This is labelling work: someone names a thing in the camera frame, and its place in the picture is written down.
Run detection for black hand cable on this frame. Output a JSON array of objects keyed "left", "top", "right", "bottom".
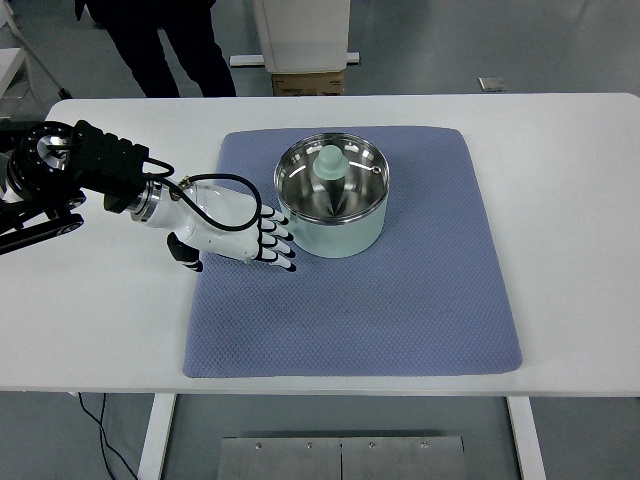
[{"left": 142, "top": 158, "right": 264, "bottom": 234}]

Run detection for cardboard box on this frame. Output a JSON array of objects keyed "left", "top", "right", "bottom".
[{"left": 271, "top": 71, "right": 345, "bottom": 97}]

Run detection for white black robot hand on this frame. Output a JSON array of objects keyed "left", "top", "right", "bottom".
[{"left": 129, "top": 182, "right": 296, "bottom": 272}]

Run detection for black floor cable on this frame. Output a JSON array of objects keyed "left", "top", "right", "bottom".
[{"left": 77, "top": 392, "right": 139, "bottom": 480}]

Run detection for metal base plate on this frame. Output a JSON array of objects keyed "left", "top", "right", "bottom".
[{"left": 218, "top": 436, "right": 469, "bottom": 480}]

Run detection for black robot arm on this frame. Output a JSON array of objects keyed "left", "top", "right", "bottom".
[{"left": 1, "top": 120, "right": 175, "bottom": 254}]

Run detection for person in dark trousers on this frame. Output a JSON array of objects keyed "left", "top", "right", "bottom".
[{"left": 74, "top": 0, "right": 237, "bottom": 98}]

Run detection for white table frame legs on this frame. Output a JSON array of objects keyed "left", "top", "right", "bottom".
[{"left": 136, "top": 393, "right": 547, "bottom": 479}]

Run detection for blue quilted mat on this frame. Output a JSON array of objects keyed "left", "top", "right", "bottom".
[{"left": 183, "top": 126, "right": 522, "bottom": 378}]

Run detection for green pot with handle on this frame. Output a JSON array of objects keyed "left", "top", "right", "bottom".
[{"left": 274, "top": 133, "right": 390, "bottom": 259}]

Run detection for grey floor outlet plate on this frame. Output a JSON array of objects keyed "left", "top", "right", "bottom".
[{"left": 477, "top": 76, "right": 507, "bottom": 93}]

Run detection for white rack at left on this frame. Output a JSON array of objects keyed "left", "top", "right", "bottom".
[{"left": 1, "top": 1, "right": 72, "bottom": 134}]

